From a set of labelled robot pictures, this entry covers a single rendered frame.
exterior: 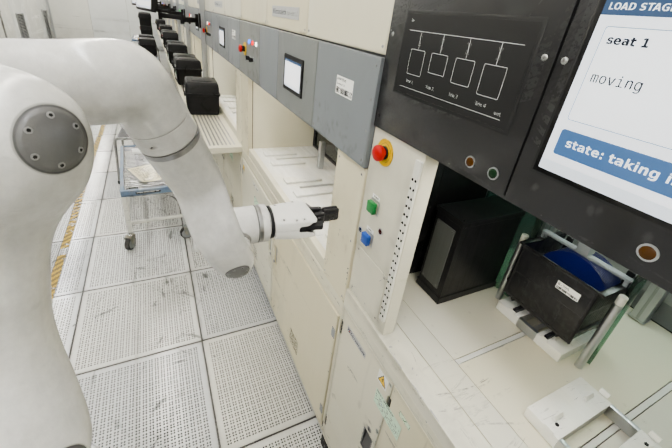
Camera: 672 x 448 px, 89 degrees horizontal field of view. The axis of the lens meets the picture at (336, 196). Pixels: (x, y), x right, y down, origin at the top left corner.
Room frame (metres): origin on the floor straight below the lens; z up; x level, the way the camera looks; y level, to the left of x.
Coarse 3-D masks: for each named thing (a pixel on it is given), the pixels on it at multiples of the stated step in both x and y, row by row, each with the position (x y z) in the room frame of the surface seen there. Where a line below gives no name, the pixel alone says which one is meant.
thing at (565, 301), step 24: (528, 240) 0.87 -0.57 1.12; (552, 240) 0.91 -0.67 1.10; (528, 264) 0.82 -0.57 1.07; (552, 264) 0.77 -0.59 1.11; (600, 264) 0.76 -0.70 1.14; (504, 288) 0.84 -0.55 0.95; (528, 288) 0.79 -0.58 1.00; (552, 288) 0.74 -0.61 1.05; (576, 288) 0.70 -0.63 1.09; (624, 288) 0.69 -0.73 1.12; (552, 312) 0.72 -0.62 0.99; (576, 312) 0.68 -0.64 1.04; (600, 312) 0.70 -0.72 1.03; (552, 336) 0.72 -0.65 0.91; (576, 336) 0.67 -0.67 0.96
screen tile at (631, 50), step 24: (600, 48) 0.46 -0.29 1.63; (624, 48) 0.44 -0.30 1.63; (648, 48) 0.42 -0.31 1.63; (648, 72) 0.41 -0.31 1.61; (576, 96) 0.46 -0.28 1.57; (600, 96) 0.44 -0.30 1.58; (624, 96) 0.42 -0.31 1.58; (576, 120) 0.45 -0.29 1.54; (600, 120) 0.43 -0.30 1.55; (624, 120) 0.41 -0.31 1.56; (648, 120) 0.39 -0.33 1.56
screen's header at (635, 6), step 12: (612, 0) 0.47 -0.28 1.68; (624, 0) 0.45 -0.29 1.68; (636, 0) 0.44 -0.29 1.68; (648, 0) 0.43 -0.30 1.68; (660, 0) 0.43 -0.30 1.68; (612, 12) 0.46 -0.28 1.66; (624, 12) 0.45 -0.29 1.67; (636, 12) 0.44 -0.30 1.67; (648, 12) 0.43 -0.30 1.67; (660, 12) 0.42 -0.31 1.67
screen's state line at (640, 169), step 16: (560, 144) 0.46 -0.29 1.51; (576, 144) 0.44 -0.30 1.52; (592, 144) 0.42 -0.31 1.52; (608, 144) 0.41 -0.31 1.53; (576, 160) 0.43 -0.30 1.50; (592, 160) 0.42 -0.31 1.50; (608, 160) 0.40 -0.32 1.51; (624, 160) 0.39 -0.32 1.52; (640, 160) 0.38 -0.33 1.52; (656, 160) 0.37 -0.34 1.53; (624, 176) 0.38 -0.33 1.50; (640, 176) 0.37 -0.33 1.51; (656, 176) 0.36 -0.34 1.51
